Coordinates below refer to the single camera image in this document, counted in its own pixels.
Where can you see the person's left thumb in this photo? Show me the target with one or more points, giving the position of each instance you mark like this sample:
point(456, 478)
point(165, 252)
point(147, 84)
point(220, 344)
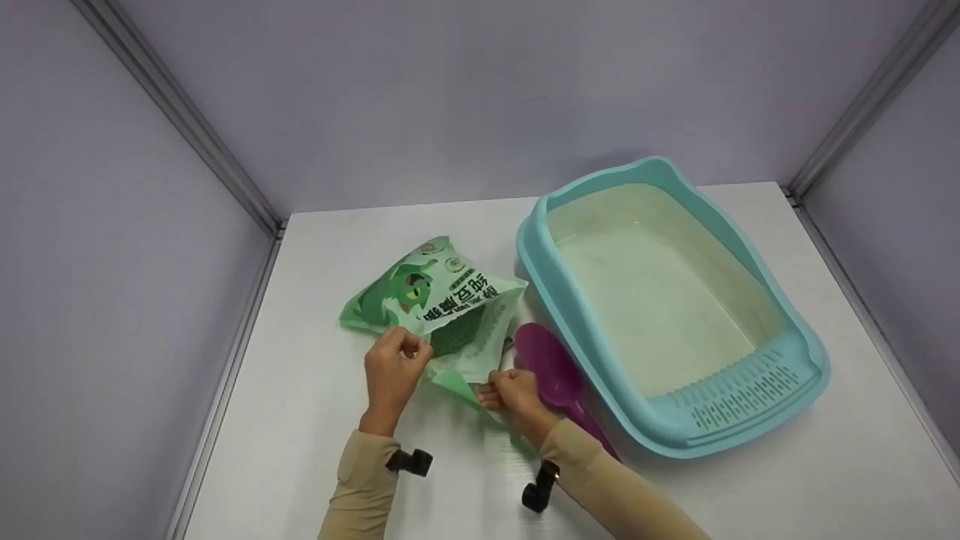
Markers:
point(418, 352)

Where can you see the purple plastic scoop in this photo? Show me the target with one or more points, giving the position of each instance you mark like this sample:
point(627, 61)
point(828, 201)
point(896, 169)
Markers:
point(551, 375)

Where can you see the person's right fingers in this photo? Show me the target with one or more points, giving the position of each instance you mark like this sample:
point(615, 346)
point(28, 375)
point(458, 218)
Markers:
point(496, 386)

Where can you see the person's right hand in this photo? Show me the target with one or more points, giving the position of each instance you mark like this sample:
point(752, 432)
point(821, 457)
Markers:
point(517, 397)

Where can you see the person's left fingers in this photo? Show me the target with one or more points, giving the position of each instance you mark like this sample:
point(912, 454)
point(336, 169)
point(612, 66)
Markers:
point(394, 339)

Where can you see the person's left hand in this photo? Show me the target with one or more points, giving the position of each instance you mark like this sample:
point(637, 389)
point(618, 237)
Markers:
point(390, 379)

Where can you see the black wrist band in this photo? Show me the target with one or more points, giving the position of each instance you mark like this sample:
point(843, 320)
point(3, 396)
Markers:
point(410, 461)
point(541, 487)

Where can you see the light blue litter box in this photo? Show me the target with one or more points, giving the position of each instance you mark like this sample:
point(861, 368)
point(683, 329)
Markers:
point(675, 315)

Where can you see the green cat litter bag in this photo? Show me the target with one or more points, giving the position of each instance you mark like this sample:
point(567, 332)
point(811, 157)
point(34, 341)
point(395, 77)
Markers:
point(435, 300)

